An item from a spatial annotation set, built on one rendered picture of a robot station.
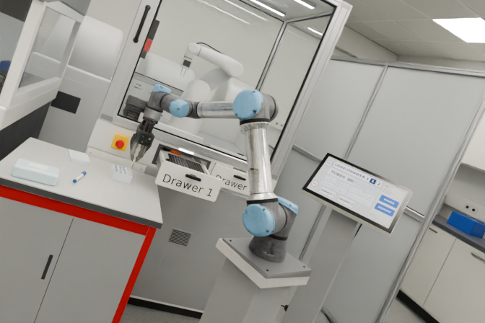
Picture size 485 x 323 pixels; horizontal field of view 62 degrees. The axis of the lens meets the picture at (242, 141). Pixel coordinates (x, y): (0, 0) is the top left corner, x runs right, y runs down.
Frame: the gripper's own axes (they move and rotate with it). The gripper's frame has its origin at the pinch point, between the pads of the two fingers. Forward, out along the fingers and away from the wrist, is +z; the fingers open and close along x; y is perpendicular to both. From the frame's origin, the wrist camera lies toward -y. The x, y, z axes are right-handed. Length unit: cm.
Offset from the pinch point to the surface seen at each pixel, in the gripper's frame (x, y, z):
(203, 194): 32.1, 14.2, 3.1
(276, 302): 62, 56, 25
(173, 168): 15.1, 12.7, -4.0
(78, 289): -8, 36, 46
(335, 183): 110, -3, -19
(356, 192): 119, 6, -20
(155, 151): 12.5, -21.5, -1.1
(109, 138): -11.0, -23.7, -0.1
